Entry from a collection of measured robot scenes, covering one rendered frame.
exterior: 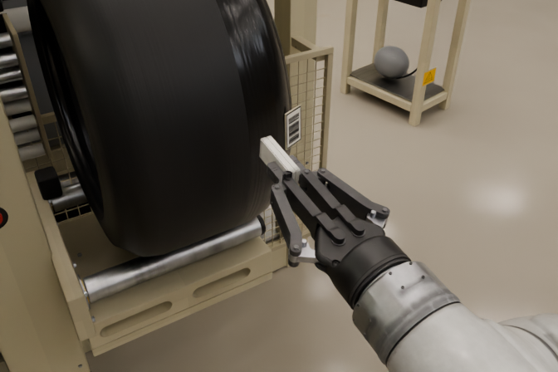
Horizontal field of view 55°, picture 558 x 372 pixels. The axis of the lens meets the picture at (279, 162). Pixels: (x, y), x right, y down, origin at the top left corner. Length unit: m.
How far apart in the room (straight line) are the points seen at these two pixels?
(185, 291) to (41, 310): 0.25
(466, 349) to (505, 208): 2.27
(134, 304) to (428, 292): 0.61
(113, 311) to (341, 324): 1.21
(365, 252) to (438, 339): 0.10
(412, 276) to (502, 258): 1.95
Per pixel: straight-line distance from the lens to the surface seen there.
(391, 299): 0.49
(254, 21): 0.75
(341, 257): 0.54
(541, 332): 0.59
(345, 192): 0.60
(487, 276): 2.35
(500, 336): 0.50
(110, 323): 0.99
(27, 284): 1.02
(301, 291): 2.14
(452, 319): 0.49
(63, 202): 1.18
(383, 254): 0.52
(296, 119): 0.80
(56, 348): 1.14
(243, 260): 1.03
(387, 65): 3.34
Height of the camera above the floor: 1.59
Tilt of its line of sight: 34 degrees down
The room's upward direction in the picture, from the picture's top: straight up
